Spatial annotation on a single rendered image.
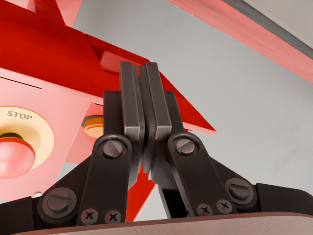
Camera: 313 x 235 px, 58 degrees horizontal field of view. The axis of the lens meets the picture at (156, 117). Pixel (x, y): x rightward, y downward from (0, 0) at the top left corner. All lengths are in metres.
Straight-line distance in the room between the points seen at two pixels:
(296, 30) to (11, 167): 0.23
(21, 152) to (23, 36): 0.09
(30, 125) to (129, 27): 0.85
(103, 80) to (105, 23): 0.84
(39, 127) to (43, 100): 0.03
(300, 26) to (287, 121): 1.64
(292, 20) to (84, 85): 0.14
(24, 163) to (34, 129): 0.03
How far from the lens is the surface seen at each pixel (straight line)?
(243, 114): 1.56
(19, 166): 0.26
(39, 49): 0.24
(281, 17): 0.19
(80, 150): 0.39
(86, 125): 0.34
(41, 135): 0.27
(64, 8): 0.91
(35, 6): 0.67
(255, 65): 1.45
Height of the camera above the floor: 1.01
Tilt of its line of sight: 51 degrees down
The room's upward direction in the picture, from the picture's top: 145 degrees clockwise
